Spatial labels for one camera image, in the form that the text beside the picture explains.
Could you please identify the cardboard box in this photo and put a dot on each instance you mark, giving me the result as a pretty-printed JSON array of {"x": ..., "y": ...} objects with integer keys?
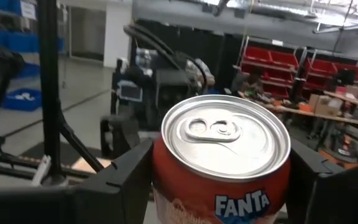
[{"x": 325, "y": 105}]

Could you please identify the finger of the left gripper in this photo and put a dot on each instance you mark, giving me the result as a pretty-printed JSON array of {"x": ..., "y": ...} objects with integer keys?
[{"x": 120, "y": 137}]

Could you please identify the white bracket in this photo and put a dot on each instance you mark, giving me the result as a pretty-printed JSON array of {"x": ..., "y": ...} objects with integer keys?
[{"x": 41, "y": 169}]

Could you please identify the orange shop vacuum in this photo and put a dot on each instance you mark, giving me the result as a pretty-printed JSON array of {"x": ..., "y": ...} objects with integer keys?
[{"x": 337, "y": 154}]

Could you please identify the rack with red bins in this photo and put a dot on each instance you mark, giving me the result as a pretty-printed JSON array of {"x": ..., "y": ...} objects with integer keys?
[{"x": 272, "y": 59}]

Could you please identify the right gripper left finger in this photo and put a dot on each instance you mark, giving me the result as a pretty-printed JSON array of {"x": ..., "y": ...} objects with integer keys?
[{"x": 113, "y": 193}]

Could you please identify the wooden side board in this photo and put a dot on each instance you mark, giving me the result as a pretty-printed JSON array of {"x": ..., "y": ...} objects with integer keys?
[{"x": 92, "y": 165}]

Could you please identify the wooden workbench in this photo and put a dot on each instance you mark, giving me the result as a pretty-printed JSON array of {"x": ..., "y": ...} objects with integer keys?
[{"x": 337, "y": 117}]

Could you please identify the rack with blue bins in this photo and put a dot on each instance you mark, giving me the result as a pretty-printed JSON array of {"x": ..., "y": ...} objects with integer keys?
[{"x": 17, "y": 42}]

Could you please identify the person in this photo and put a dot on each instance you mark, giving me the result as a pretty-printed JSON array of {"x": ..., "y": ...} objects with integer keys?
[{"x": 250, "y": 82}]

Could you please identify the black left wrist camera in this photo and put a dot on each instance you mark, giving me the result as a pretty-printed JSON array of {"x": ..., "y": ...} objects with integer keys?
[{"x": 172, "y": 93}]

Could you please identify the red Fanta can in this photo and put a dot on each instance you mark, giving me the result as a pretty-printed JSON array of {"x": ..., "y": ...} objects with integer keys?
[{"x": 222, "y": 140}]

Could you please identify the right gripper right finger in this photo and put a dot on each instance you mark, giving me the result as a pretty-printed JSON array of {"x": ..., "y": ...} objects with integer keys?
[{"x": 322, "y": 199}]

